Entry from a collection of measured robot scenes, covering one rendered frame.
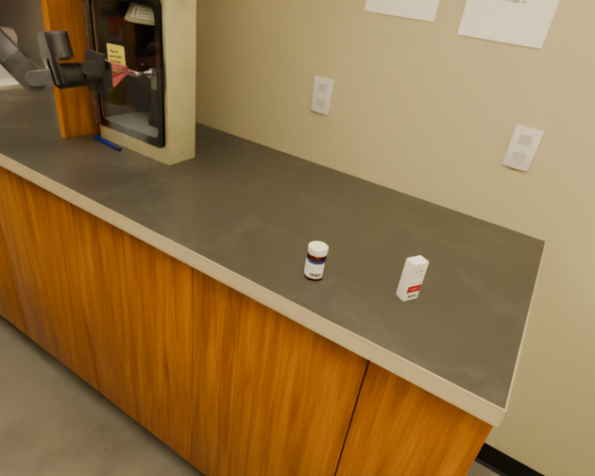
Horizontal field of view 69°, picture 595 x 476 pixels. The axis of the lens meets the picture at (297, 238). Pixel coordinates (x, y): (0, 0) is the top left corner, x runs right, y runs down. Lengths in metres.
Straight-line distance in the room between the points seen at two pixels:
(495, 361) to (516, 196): 0.64
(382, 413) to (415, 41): 0.99
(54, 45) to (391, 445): 1.15
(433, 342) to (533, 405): 0.93
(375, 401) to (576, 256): 0.77
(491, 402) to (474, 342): 0.14
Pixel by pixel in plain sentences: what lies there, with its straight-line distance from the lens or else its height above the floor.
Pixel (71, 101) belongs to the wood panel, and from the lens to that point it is 1.60.
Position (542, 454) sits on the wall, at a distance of 1.86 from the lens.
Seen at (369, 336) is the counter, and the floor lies 0.94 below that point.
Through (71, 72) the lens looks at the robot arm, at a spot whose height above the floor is 1.21.
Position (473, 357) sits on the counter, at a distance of 0.84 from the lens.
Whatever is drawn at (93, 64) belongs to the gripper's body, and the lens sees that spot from 1.28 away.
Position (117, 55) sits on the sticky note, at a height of 1.22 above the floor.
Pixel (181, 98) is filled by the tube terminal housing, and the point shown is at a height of 1.13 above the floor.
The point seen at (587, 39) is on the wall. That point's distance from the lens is 1.31.
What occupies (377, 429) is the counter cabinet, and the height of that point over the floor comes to 0.71.
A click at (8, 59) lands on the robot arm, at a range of 1.22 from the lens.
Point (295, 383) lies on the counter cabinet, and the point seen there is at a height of 0.70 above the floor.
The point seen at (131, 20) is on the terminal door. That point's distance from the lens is 1.37.
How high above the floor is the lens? 1.46
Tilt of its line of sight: 30 degrees down
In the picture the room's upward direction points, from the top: 8 degrees clockwise
